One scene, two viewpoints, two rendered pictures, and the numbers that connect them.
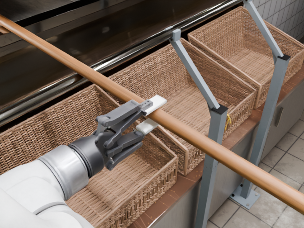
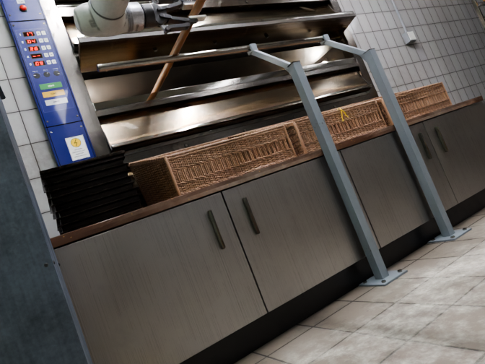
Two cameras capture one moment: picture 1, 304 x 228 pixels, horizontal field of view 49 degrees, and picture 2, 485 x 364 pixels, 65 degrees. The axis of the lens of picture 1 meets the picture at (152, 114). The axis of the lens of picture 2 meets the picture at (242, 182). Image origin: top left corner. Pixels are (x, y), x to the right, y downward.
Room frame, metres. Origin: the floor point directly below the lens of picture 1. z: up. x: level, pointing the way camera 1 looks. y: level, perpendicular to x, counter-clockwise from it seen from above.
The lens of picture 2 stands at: (-0.71, -0.34, 0.45)
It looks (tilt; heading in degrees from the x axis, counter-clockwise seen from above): 5 degrees up; 18
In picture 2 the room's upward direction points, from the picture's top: 22 degrees counter-clockwise
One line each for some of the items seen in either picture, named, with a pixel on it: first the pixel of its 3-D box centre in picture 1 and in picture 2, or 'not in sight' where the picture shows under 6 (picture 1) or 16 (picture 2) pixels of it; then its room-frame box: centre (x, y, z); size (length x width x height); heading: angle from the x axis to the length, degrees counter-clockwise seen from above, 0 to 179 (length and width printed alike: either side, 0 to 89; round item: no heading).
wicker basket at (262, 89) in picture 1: (247, 52); (382, 110); (1.70, -0.55, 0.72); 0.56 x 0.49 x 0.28; 137
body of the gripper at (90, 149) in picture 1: (96, 150); (154, 15); (0.46, 0.11, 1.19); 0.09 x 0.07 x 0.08; 136
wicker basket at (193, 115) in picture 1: (182, 97); (308, 131); (1.26, -0.15, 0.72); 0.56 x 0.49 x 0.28; 138
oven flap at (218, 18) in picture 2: not in sight; (226, 21); (1.43, 0.06, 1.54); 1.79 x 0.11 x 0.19; 137
